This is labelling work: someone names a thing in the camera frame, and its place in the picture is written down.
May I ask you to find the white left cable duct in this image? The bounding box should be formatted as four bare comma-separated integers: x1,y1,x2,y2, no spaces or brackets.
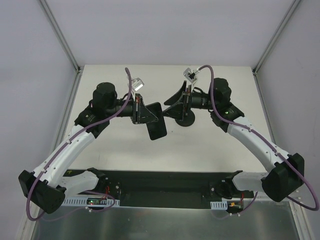
62,196,120,208

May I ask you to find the aluminium left frame post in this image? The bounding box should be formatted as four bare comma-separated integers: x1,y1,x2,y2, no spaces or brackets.
37,0,81,73

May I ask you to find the black smartphone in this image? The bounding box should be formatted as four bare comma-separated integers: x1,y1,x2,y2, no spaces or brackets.
146,102,167,141

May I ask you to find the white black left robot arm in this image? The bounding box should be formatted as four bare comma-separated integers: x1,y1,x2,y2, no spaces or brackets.
18,82,167,214

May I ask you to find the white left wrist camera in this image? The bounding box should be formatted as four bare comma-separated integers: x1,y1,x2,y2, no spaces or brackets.
128,77,145,99

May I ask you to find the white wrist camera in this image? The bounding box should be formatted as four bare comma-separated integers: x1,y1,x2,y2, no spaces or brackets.
128,77,145,99
183,67,199,86

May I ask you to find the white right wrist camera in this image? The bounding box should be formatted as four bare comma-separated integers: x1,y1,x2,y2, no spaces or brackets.
183,67,199,86

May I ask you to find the white right cable duct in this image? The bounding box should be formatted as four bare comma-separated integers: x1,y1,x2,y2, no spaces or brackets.
210,200,228,211

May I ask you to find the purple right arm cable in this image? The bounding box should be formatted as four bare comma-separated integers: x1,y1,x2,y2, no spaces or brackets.
194,65,320,211

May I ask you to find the black round-base phone stand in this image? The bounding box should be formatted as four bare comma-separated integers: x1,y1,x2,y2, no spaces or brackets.
175,110,196,127

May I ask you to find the aluminium frame post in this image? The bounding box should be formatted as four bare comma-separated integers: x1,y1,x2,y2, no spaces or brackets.
252,0,303,76
37,0,81,73

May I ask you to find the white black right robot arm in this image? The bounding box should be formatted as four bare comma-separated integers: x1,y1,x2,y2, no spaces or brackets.
163,78,305,202

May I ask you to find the aluminium right frame post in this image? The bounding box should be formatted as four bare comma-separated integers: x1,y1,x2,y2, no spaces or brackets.
252,0,303,76

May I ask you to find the white cable duct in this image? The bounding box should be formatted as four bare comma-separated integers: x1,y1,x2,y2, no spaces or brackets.
210,200,228,211
62,196,120,208

